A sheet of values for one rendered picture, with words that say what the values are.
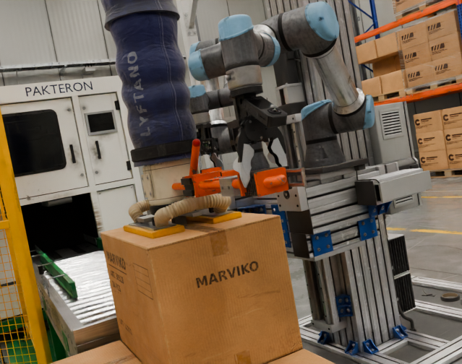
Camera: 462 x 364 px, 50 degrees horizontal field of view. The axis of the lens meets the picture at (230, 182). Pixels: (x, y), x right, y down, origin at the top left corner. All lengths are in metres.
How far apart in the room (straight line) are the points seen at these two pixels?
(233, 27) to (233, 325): 0.78
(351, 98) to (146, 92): 0.68
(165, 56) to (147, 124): 0.21
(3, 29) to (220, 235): 10.19
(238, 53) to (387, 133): 1.27
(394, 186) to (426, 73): 8.01
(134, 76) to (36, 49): 9.77
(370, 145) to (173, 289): 1.21
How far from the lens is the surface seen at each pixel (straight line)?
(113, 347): 1.89
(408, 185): 1.92
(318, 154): 1.82
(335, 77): 1.66
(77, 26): 11.63
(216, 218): 1.50
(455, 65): 9.47
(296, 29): 1.52
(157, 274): 1.31
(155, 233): 1.43
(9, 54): 11.19
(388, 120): 2.26
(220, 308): 1.39
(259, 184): 1.02
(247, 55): 1.08
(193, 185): 1.35
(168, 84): 1.55
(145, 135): 1.53
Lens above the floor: 1.15
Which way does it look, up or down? 3 degrees down
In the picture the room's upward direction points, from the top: 10 degrees counter-clockwise
